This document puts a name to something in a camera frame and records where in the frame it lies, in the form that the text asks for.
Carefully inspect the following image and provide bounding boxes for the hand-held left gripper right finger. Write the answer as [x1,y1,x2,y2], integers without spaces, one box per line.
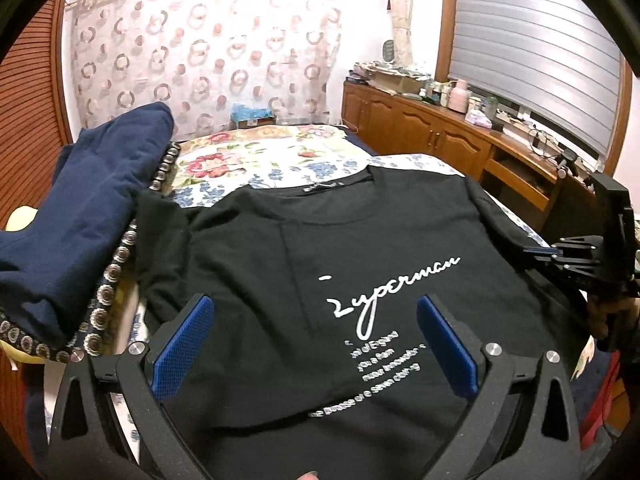
[416,294,583,480]

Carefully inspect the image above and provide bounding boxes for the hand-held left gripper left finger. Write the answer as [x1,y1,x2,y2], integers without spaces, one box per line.
[47,294,216,480]

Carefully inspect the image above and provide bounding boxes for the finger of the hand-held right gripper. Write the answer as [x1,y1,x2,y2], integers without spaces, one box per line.
[530,254,608,292]
[520,235,608,264]

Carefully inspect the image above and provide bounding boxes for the black printed t-shirt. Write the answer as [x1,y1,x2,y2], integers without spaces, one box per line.
[135,165,596,480]

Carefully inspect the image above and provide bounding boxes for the person's right hand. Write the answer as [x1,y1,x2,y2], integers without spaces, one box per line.
[586,292,640,356]

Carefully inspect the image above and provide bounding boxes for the folded mat with patterned trim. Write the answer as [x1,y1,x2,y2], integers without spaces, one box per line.
[0,142,181,366]

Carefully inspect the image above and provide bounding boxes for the red cloth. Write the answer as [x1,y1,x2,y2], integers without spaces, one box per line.
[579,350,632,442]

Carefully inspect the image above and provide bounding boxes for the wooden cabinet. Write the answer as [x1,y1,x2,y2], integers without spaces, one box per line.
[341,81,601,232]

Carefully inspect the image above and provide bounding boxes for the navy blue folded garment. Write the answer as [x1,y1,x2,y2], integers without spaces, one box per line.
[0,101,176,356]

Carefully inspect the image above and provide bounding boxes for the pink thermos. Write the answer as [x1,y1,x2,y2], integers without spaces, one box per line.
[447,80,470,112]

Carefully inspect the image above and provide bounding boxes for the blue floral bedsheet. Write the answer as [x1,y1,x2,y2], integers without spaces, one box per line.
[40,151,601,466]

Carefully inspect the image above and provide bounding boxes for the grey window blind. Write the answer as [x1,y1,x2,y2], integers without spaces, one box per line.
[447,0,627,157]

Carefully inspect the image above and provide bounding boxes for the yellow cushion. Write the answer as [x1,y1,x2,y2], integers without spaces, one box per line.
[4,205,40,232]

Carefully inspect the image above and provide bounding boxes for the red floral quilt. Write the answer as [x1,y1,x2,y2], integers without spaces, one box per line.
[175,124,372,182]

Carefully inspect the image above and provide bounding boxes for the clutter pile on cabinet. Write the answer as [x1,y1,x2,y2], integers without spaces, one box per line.
[350,60,434,99]

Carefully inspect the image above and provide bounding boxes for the cardboard box with blue contents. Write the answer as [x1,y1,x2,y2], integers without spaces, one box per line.
[230,102,279,129]

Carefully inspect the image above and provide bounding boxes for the beige tied curtain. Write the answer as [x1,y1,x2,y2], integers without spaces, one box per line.
[386,0,417,69]

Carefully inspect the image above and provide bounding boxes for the wooden headboard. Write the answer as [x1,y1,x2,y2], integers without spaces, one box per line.
[0,0,76,233]

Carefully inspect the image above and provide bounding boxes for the circle patterned curtain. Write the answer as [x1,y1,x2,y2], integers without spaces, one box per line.
[65,0,396,142]

